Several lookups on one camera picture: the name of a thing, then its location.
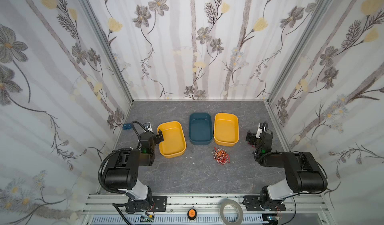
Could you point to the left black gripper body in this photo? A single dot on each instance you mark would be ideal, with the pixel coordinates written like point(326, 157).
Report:
point(157, 136)

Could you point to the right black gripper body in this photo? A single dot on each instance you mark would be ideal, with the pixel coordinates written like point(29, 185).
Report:
point(251, 137)

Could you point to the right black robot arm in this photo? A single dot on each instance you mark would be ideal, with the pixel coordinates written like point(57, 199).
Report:
point(303, 174)

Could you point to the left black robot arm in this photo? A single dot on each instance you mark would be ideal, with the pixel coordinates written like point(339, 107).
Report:
point(119, 171)

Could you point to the small blue box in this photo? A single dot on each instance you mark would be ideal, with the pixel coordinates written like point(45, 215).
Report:
point(127, 126)

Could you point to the left yellow plastic bin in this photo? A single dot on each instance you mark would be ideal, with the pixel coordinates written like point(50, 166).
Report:
point(174, 144)

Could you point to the yellow plastic bin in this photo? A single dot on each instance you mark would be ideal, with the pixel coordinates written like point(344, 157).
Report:
point(226, 129)
point(174, 144)

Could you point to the right yellow plastic bin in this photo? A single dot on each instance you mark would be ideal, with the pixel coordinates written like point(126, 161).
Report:
point(226, 129)

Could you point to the teal plastic bin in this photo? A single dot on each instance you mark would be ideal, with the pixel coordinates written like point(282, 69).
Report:
point(200, 129)

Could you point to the roll of tape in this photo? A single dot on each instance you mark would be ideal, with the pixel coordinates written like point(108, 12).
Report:
point(230, 212)

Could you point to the orange emergency button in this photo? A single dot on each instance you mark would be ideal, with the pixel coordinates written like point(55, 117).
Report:
point(192, 214)

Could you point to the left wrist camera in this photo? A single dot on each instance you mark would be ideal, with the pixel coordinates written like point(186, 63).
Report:
point(148, 127)

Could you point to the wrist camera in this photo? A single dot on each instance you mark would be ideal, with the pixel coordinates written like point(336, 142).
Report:
point(259, 130)
point(148, 127)

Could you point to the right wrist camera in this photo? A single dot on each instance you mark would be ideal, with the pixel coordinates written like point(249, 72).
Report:
point(259, 130)

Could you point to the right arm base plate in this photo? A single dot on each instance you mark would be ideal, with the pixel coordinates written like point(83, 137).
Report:
point(255, 204)

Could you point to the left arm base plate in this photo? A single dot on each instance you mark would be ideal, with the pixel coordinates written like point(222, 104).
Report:
point(152, 204)

